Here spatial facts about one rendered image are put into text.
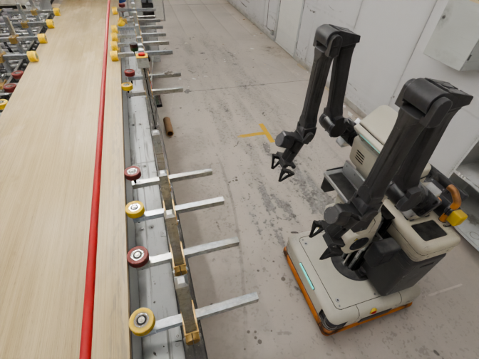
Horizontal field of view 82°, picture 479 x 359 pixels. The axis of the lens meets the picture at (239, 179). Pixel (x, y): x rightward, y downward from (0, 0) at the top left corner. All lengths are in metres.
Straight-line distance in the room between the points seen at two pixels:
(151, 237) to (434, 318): 1.91
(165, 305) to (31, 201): 0.76
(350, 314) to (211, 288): 0.89
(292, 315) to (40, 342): 1.41
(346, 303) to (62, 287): 1.43
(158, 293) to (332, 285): 1.03
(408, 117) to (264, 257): 1.64
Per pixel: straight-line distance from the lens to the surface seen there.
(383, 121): 1.16
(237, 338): 1.96
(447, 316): 2.50
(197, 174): 1.57
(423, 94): 0.77
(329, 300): 1.84
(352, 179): 1.33
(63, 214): 1.44
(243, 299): 1.15
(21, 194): 1.62
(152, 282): 1.44
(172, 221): 0.96
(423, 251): 1.58
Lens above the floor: 1.88
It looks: 44 degrees down
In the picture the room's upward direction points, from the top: 4 degrees clockwise
